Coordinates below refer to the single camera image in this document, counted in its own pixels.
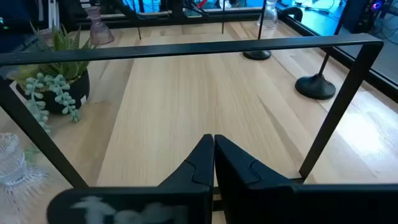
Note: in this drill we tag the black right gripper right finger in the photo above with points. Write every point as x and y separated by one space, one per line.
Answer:
255 199

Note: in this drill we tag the pink glass candle holder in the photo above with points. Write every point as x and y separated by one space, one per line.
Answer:
12 161
99 34
46 35

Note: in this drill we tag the wooden shelf riser black frame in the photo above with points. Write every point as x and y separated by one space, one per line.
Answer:
186 48

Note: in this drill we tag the black table frame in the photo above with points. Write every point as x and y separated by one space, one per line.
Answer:
199 18

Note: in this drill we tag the black metal candlestick holder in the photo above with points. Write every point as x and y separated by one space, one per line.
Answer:
256 55
315 88

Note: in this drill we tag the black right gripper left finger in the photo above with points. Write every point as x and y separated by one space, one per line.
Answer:
186 205

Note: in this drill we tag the black computer tower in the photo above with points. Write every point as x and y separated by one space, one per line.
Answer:
357 15

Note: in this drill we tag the potted succulent plant black pot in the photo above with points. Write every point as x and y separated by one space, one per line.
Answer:
62 93

